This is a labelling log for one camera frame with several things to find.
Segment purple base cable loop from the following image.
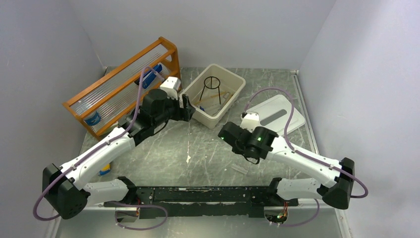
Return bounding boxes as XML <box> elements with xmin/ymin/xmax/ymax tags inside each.
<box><xmin>108</xmin><ymin>202</ymin><xmax>168</xmax><ymax>231</ymax></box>

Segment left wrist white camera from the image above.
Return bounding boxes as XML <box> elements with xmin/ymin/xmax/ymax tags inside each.
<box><xmin>159</xmin><ymin>76</ymin><xmax>182</xmax><ymax>100</ymax></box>

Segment clear test tube rack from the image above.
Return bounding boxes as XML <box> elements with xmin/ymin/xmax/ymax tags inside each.
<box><xmin>231</xmin><ymin>164</ymin><xmax>248</xmax><ymax>175</ymax></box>

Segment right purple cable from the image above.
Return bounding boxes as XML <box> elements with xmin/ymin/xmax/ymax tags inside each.
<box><xmin>243</xmin><ymin>87</ymin><xmax>369</xmax><ymax>228</ymax></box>

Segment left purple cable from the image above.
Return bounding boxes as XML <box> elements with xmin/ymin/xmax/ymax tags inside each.
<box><xmin>33</xmin><ymin>66</ymin><xmax>165</xmax><ymax>221</ymax></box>

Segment black wire tripod stand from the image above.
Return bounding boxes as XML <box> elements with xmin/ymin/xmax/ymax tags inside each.
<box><xmin>199</xmin><ymin>76</ymin><xmax>221</xmax><ymax>105</ymax></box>

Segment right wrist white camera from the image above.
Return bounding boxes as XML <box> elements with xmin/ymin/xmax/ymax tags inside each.
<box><xmin>240</xmin><ymin>112</ymin><xmax>261</xmax><ymax>132</ymax></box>

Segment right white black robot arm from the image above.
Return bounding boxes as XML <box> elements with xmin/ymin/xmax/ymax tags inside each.
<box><xmin>218</xmin><ymin>121</ymin><xmax>355</xmax><ymax>210</ymax></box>

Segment orange wooden shelf rack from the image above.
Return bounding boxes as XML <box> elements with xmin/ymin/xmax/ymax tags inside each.
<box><xmin>63</xmin><ymin>37</ymin><xmax>180</xmax><ymax>139</ymax></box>

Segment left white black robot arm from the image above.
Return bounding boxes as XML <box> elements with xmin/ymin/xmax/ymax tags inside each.
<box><xmin>42</xmin><ymin>89</ymin><xmax>195</xmax><ymax>220</ymax></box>

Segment beige plastic bin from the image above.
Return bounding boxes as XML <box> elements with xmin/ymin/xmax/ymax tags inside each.
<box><xmin>181</xmin><ymin>64</ymin><xmax>246</xmax><ymax>128</ymax></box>

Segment yellow blue block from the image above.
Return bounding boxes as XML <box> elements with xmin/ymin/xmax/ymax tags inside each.
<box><xmin>99</xmin><ymin>164</ymin><xmax>111</xmax><ymax>176</ymax></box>

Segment metal crucible tongs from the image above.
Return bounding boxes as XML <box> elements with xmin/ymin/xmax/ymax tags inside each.
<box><xmin>219</xmin><ymin>92</ymin><xmax>233</xmax><ymax>106</ymax></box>

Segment wrist white camera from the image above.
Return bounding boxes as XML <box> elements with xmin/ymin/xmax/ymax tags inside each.
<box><xmin>240</xmin><ymin>112</ymin><xmax>261</xmax><ymax>132</ymax></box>
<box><xmin>159</xmin><ymin>76</ymin><xmax>182</xmax><ymax>100</ymax></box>

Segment tan rubber tubing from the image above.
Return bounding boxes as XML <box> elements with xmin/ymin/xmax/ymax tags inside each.
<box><xmin>194</xmin><ymin>92</ymin><xmax>227</xmax><ymax>106</ymax></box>

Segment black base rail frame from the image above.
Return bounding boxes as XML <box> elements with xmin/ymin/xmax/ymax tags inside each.
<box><xmin>54</xmin><ymin>185</ymin><xmax>344</xmax><ymax>219</ymax></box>

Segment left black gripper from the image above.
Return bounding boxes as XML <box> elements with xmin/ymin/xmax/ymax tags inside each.
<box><xmin>153</xmin><ymin>92</ymin><xmax>195</xmax><ymax>126</ymax></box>

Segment blue stapler on shelf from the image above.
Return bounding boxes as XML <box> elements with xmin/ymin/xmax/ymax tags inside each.
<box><xmin>142</xmin><ymin>64</ymin><xmax>162</xmax><ymax>89</ymax></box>

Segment blue white roll on shelf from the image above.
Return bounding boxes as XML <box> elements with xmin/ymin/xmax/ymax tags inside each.
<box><xmin>83</xmin><ymin>111</ymin><xmax>102</xmax><ymax>126</ymax></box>

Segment white bin lid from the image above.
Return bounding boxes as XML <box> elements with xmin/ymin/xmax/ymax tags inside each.
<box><xmin>246</xmin><ymin>95</ymin><xmax>292</xmax><ymax>136</ymax></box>

